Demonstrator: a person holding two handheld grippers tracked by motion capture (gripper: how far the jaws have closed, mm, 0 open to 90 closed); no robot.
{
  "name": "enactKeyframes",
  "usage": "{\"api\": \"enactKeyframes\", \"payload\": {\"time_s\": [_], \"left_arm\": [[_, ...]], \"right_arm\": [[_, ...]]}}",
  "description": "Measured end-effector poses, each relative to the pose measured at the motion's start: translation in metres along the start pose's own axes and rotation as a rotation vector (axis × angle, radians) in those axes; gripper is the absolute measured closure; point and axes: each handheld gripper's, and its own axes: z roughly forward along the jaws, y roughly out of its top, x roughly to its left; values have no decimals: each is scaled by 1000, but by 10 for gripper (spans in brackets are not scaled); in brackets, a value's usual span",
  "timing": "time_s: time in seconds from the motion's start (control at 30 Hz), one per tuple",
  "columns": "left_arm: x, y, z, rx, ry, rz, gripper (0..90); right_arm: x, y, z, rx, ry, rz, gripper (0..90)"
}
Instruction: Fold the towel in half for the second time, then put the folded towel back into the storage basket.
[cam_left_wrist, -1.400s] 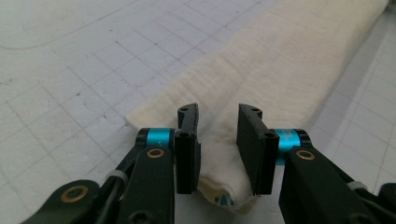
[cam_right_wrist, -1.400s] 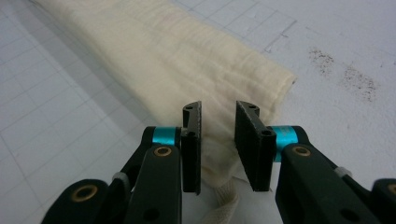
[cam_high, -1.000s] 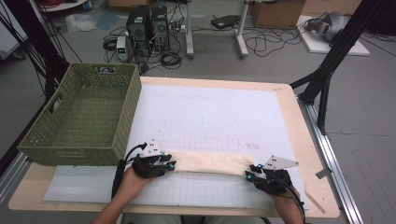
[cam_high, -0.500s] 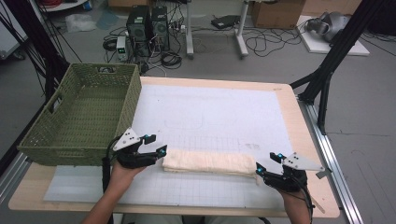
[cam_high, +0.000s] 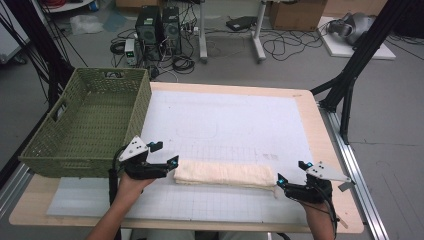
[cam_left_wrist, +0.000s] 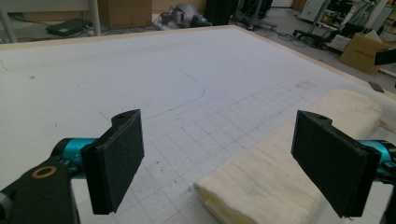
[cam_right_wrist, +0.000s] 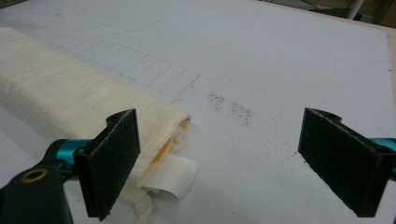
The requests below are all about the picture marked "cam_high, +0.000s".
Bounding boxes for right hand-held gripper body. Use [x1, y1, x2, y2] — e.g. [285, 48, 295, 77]
[283, 161, 352, 205]

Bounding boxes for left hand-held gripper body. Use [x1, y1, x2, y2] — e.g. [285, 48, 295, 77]
[118, 135, 170, 181]

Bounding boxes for cream printed cloth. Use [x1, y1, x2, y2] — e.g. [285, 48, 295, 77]
[173, 159, 280, 200]

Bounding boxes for green woven basket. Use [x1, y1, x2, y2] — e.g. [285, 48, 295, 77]
[18, 67, 153, 179]

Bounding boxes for person's left hand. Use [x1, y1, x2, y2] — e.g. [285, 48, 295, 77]
[115, 172, 156, 208]

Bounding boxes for person's right hand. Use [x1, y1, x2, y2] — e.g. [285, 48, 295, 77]
[299, 199, 335, 228]

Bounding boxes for small grey metal piece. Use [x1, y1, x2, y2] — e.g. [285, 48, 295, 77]
[337, 180, 357, 193]

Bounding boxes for thin wooden stick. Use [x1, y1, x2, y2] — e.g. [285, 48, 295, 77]
[336, 215, 350, 230]

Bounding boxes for white grid mat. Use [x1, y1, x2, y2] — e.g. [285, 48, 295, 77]
[46, 89, 316, 225]

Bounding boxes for small grey power supply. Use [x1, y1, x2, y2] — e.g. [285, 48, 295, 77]
[124, 38, 139, 67]

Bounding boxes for wide black computer tower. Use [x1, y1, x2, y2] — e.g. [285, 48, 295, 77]
[134, 5, 164, 62]

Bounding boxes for narrow black computer tower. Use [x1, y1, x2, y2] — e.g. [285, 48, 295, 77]
[161, 6, 184, 56]

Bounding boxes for white floor board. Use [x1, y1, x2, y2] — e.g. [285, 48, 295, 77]
[316, 15, 397, 61]

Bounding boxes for white desk leg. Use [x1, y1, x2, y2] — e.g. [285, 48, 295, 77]
[251, 0, 268, 64]
[198, 0, 209, 64]

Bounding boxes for clear plastic bag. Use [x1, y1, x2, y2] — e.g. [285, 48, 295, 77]
[69, 14, 105, 36]

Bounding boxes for grey rounded device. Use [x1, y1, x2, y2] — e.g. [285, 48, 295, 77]
[327, 12, 375, 46]

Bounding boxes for large cardboard box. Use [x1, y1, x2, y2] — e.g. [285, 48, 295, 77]
[269, 0, 328, 32]

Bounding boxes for flat black box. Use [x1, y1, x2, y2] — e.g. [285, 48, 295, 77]
[225, 15, 258, 32]

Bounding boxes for white cabinet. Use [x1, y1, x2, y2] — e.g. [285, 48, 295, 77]
[0, 6, 31, 65]

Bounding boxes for aluminium rail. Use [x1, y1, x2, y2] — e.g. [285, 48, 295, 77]
[319, 106, 390, 240]
[0, 163, 34, 218]

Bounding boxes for coiled black cable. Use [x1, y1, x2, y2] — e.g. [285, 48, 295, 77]
[171, 54, 196, 75]

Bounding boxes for loose black floor cables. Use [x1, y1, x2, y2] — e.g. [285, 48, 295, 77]
[261, 28, 325, 62]

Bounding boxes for black frame stand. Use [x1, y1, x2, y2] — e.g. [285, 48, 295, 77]
[0, 0, 76, 108]
[309, 0, 414, 146]

